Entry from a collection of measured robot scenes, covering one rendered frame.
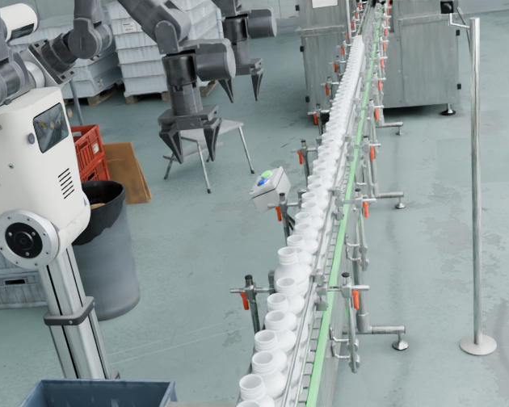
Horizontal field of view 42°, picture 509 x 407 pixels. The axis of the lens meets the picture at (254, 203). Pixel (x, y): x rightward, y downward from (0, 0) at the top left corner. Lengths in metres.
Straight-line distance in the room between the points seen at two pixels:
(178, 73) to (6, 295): 2.93
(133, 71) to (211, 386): 5.68
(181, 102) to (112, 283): 2.37
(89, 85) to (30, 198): 6.98
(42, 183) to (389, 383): 1.77
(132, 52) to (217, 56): 6.94
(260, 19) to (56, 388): 0.95
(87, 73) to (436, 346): 6.33
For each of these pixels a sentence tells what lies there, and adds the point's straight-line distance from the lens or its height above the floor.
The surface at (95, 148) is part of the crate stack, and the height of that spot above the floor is 0.53.
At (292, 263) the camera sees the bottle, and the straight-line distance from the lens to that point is 1.31.
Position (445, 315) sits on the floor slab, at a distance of 3.28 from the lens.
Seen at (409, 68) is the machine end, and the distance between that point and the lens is 6.04.
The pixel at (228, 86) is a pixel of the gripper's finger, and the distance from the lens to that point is 1.68.
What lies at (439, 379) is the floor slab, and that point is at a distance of 2.90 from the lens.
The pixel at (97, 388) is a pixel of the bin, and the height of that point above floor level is 0.93.
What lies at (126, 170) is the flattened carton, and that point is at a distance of 4.93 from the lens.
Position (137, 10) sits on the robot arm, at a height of 1.69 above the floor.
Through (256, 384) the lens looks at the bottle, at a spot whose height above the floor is 1.15.
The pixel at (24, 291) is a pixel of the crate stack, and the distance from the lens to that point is 3.95.
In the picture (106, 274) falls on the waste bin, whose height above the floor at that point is 0.27.
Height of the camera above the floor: 1.79
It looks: 23 degrees down
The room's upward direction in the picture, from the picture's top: 9 degrees counter-clockwise
